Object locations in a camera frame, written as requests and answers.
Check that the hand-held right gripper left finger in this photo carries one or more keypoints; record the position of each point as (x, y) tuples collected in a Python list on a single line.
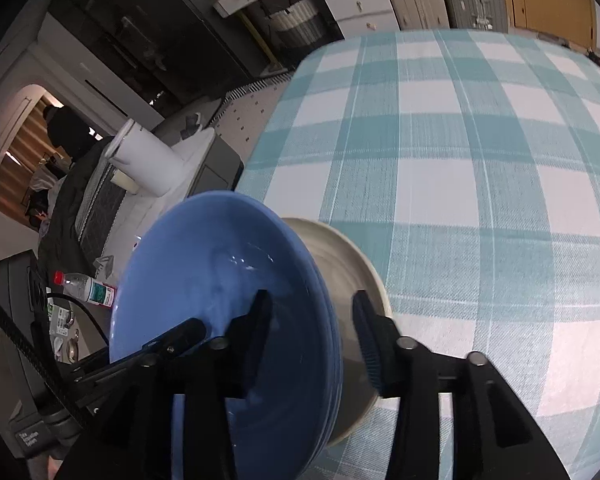
[(257, 330)]

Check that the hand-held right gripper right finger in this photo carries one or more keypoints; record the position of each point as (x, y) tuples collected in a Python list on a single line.
[(367, 345)]

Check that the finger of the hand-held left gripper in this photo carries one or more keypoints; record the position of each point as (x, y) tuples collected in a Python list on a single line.
[(180, 335)]

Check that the beige plate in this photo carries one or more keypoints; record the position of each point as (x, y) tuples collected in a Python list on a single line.
[(340, 280)]

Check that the red cap water bottle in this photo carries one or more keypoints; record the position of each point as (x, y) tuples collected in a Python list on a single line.
[(92, 290)]

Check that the dark cloth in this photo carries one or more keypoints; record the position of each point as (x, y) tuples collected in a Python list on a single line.
[(60, 220)]

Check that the orange curtain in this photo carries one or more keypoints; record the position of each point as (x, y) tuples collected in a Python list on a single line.
[(22, 160)]

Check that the grey side table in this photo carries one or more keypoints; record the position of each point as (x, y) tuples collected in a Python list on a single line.
[(215, 165)]

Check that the white electric kettle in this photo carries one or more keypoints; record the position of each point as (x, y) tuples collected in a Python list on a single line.
[(150, 160)]

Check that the teal checked tablecloth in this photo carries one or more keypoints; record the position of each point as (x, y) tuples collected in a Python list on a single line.
[(455, 185)]

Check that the grey slipper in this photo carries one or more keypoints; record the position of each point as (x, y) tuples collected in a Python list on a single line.
[(192, 125)]

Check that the striped rug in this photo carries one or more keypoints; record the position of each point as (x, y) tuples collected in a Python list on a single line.
[(260, 85)]

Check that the black cabinet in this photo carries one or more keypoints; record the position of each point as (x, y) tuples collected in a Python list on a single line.
[(120, 50)]

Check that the dark grey refrigerator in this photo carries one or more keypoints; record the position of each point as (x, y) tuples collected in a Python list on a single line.
[(220, 25)]

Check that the woven laundry basket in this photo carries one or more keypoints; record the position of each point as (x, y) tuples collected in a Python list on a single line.
[(300, 20)]

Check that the wooden door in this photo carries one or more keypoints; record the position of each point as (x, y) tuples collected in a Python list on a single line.
[(550, 0)]

